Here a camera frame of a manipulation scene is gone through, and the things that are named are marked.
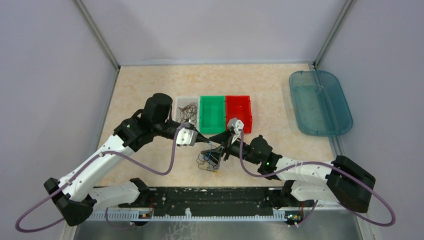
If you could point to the green plastic bin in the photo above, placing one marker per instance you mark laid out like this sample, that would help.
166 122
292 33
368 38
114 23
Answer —
212 114

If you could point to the red plastic bin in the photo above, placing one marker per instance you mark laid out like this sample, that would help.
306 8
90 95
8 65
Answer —
239 106

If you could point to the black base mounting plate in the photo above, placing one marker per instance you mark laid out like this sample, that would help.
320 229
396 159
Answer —
216 201

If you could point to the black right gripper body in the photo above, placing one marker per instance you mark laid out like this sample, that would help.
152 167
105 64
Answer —
233 149

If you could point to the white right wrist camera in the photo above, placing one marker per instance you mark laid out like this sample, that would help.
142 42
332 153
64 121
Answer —
235 126

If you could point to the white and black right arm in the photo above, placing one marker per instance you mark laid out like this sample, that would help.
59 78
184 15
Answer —
341 181

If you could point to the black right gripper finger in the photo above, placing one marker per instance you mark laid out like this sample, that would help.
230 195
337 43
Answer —
213 156
223 137

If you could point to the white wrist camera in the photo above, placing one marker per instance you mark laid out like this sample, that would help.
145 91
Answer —
186 137
235 126

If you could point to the teal transparent plastic basin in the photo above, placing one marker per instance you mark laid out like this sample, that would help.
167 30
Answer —
319 104

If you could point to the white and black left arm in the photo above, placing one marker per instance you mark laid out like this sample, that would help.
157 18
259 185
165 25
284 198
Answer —
76 196

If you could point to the white slotted cable duct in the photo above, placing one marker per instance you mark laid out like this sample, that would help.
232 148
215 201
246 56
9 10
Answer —
135 216

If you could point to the right aluminium frame post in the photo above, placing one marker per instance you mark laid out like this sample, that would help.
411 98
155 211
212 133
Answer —
336 27

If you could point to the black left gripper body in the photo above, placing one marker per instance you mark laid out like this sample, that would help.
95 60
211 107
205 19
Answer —
169 127

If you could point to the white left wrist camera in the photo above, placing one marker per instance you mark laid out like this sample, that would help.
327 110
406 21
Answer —
186 137

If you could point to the white plastic bin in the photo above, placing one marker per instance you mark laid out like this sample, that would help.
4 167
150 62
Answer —
187 109

